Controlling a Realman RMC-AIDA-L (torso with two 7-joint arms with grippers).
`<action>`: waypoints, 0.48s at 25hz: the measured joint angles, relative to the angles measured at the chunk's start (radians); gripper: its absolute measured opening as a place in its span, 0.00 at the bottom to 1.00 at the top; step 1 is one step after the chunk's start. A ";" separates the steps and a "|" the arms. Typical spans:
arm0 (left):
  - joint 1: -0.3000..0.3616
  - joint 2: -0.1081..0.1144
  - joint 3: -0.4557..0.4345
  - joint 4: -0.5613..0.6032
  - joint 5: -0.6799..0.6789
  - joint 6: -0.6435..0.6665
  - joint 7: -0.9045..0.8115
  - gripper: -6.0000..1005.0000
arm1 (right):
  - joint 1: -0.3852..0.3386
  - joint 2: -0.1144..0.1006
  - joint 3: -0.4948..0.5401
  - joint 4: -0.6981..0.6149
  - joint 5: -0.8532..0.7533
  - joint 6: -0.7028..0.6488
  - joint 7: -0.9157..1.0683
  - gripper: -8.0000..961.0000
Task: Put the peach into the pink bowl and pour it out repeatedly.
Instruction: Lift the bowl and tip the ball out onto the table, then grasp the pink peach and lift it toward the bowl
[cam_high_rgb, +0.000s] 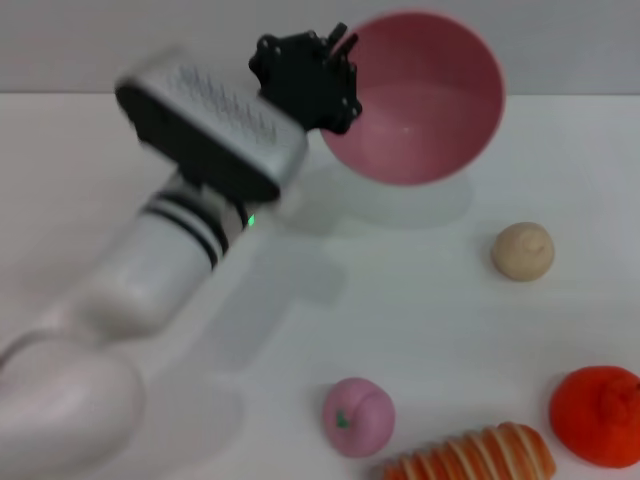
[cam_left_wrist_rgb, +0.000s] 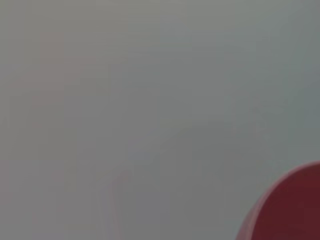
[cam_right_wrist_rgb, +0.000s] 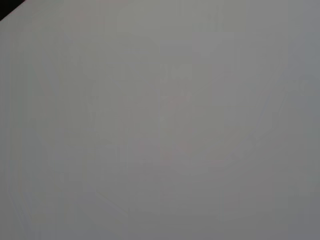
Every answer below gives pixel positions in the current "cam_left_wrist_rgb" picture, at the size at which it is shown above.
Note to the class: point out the pink plastic bowl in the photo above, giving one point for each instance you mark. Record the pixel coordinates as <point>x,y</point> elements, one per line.
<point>290,207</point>

